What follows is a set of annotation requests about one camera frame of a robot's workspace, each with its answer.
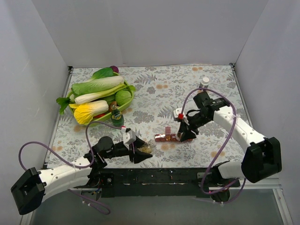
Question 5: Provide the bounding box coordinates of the clear yellow pill bottle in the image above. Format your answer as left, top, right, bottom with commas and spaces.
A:
138, 140, 156, 154

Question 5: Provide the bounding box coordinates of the red weekly pill organizer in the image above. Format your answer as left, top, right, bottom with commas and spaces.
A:
154, 126, 180, 143

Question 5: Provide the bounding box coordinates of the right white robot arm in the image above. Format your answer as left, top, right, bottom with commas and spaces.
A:
177, 89, 282, 186

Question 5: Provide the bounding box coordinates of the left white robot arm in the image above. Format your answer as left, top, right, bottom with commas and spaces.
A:
11, 136, 152, 215

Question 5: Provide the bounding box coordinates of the green glass bottle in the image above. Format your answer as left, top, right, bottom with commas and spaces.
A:
109, 101, 124, 127

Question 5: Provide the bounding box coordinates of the blue white-capped pill bottle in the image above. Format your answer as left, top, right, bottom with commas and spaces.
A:
199, 77, 210, 89

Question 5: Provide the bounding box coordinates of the green plastic basket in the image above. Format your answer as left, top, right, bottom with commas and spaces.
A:
67, 82, 135, 125

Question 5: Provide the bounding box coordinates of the round green cabbage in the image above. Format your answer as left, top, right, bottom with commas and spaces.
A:
115, 90, 132, 106

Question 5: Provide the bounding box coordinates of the yellow-leaf cabbage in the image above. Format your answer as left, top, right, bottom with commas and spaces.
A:
69, 100, 109, 125

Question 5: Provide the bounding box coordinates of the white-stemmed bok choy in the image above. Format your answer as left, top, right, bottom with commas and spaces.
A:
74, 84, 136, 105

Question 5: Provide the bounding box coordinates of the large napa cabbage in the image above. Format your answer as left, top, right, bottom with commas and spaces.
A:
71, 76, 124, 96

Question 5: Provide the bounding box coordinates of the purple onion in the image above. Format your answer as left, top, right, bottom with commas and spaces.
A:
110, 66, 119, 73

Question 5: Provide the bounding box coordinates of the dark green leafy vegetable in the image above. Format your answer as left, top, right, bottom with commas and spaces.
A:
90, 67, 118, 80

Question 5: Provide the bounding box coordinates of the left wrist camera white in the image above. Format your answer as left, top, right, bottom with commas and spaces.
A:
123, 129, 136, 145

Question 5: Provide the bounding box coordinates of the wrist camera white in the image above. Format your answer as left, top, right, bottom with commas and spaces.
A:
173, 108, 188, 124
123, 129, 136, 145

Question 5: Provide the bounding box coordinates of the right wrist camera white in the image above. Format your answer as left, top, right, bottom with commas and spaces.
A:
173, 108, 188, 124

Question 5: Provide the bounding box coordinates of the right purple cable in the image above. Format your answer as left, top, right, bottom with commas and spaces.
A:
181, 88, 247, 204

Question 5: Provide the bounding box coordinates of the purple cable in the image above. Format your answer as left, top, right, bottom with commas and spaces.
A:
181, 88, 247, 204
18, 120, 127, 215

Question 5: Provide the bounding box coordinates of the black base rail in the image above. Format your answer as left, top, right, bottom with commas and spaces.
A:
79, 167, 234, 198

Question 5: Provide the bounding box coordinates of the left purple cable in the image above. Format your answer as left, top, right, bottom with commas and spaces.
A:
18, 120, 127, 215

